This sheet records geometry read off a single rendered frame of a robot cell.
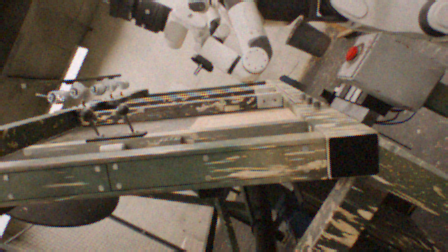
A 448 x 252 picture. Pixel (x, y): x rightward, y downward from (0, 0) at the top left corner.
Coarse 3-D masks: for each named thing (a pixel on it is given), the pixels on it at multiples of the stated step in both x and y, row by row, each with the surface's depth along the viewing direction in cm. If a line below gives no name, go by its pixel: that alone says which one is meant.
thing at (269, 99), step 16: (240, 96) 163; (256, 96) 158; (272, 96) 158; (80, 112) 167; (96, 112) 166; (112, 112) 166; (144, 112) 164; (160, 112) 164; (176, 112) 163; (192, 112) 162; (208, 112) 162
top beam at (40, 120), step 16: (144, 96) 285; (64, 112) 160; (0, 128) 123; (16, 128) 127; (32, 128) 136; (48, 128) 146; (64, 128) 159; (0, 144) 118; (16, 144) 126; (32, 144) 135
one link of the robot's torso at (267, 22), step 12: (216, 0) 119; (264, 0) 110; (276, 0) 110; (288, 0) 111; (300, 0) 112; (264, 12) 112; (276, 12) 112; (288, 12) 112; (300, 12) 113; (264, 24) 119; (276, 24) 118; (288, 24) 124
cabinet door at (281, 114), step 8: (248, 112) 141; (256, 112) 139; (264, 112) 136; (272, 112) 135; (280, 112) 131; (288, 112) 129; (200, 120) 135; (208, 120) 133; (216, 120) 132; (224, 120) 130; (232, 120) 128; (240, 120) 126; (248, 120) 124; (256, 120) 122; (264, 120) 120; (272, 120) 119; (280, 120) 115; (192, 128) 120
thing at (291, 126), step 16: (208, 128) 105; (224, 128) 102; (240, 128) 101; (256, 128) 101; (272, 128) 100; (288, 128) 100; (304, 128) 100; (48, 144) 111; (64, 144) 108; (80, 144) 106; (96, 144) 106; (128, 144) 105; (144, 144) 105
